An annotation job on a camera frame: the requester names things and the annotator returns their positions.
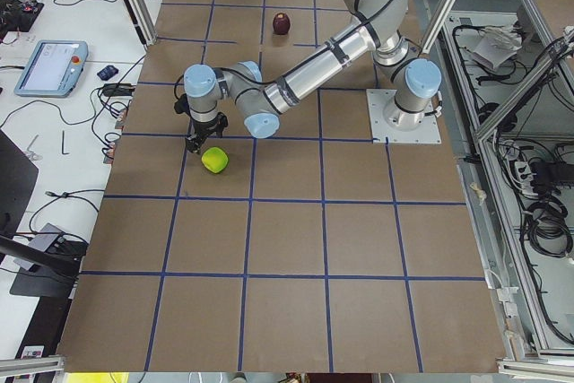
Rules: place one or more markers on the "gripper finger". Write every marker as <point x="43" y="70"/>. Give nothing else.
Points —
<point x="195" y="141"/>

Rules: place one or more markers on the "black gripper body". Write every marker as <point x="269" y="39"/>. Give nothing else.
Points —
<point x="203" y="128"/>

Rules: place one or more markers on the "green apple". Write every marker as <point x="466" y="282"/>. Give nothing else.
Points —
<point x="215" y="159"/>

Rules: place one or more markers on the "dark red apple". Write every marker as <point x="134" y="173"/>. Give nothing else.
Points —
<point x="281" y="24"/>

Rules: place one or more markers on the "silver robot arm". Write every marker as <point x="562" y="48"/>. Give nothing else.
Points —
<point x="373" y="29"/>

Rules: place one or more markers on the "small dark blue pouch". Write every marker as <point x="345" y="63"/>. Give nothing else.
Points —
<point x="107" y="72"/>

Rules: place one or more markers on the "black allen key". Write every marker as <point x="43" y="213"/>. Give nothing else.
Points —
<point x="62" y="146"/>

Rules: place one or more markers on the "blue teach pendant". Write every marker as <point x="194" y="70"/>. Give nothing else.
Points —
<point x="53" y="70"/>

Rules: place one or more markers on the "black monitor stand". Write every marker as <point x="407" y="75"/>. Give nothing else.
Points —
<point x="39" y="273"/>

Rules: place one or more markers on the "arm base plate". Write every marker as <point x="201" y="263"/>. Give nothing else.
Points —
<point x="391" y="125"/>

